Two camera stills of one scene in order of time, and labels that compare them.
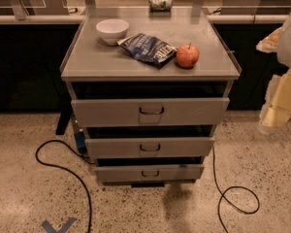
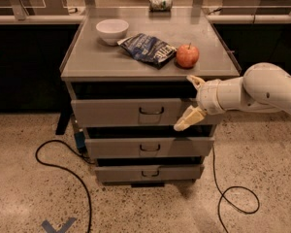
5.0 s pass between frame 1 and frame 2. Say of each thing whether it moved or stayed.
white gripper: moved
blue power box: stayed
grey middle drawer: stayed
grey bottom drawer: stayed
